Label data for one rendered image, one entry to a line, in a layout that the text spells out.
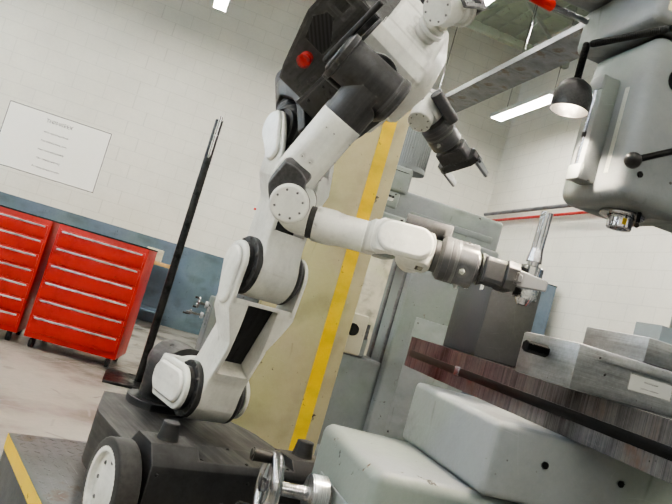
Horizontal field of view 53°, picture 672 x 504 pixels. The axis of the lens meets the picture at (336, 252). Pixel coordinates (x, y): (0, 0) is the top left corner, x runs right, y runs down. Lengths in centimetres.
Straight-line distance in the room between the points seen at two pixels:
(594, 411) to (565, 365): 11
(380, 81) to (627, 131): 46
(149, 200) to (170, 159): 68
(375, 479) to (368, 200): 205
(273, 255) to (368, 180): 147
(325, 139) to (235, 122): 910
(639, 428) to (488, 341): 57
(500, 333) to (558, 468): 47
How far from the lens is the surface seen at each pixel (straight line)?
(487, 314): 157
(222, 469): 151
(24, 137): 1037
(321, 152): 129
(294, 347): 293
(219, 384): 168
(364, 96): 128
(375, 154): 302
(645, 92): 138
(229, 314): 158
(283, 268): 160
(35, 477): 179
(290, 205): 128
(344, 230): 130
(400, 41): 142
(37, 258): 575
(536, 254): 136
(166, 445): 147
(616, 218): 140
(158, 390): 180
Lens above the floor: 98
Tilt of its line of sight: 4 degrees up
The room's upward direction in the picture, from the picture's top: 16 degrees clockwise
